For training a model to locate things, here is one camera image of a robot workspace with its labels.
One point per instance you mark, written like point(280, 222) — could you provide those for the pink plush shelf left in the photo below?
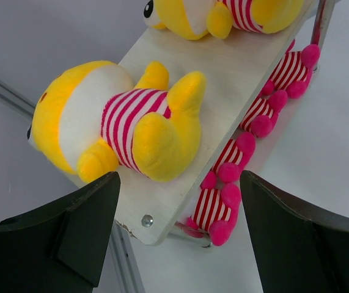
point(216, 212)

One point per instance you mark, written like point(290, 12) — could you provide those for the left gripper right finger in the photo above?
point(298, 246)

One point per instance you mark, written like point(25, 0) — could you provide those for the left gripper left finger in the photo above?
point(60, 246)

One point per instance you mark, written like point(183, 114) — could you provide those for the white two-tier shelf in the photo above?
point(236, 69)

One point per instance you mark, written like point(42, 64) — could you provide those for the yellow frog plush front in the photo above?
point(116, 122)

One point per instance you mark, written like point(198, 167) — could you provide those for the pink plush with glasses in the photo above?
point(260, 119)

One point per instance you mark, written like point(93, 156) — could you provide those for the pink plush shelf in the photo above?
point(234, 157)
point(216, 212)

